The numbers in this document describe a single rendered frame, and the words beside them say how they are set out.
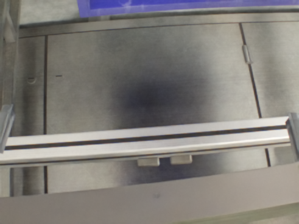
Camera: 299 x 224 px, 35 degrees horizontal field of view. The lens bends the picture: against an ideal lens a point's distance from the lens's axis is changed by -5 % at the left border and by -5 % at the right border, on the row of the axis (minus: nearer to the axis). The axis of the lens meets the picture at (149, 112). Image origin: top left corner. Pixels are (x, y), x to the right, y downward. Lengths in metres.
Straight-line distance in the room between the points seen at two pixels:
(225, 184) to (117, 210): 0.18
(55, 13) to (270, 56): 0.62
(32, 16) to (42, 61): 0.24
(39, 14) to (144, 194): 0.76
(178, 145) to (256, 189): 0.16
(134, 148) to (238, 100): 0.47
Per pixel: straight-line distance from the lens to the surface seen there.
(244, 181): 0.84
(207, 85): 1.20
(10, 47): 1.15
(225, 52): 1.25
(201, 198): 0.82
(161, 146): 0.77
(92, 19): 1.36
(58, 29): 1.29
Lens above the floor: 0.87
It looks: 25 degrees down
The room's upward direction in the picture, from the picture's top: 174 degrees clockwise
